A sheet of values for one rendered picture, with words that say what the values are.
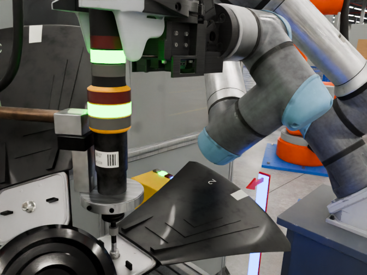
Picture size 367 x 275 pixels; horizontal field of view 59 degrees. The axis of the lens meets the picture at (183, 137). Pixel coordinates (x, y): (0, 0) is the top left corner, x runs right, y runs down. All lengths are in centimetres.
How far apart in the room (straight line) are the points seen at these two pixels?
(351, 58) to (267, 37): 37
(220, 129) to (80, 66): 23
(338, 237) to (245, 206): 38
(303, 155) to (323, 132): 324
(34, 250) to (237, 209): 31
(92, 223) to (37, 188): 93
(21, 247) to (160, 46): 23
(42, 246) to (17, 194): 10
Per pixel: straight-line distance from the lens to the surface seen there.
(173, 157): 150
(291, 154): 416
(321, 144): 90
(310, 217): 94
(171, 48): 36
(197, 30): 38
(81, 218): 129
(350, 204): 89
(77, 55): 47
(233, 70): 63
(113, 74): 33
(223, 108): 55
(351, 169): 89
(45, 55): 49
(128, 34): 31
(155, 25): 34
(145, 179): 89
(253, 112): 49
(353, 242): 88
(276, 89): 48
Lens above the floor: 143
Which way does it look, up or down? 17 degrees down
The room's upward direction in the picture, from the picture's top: 2 degrees clockwise
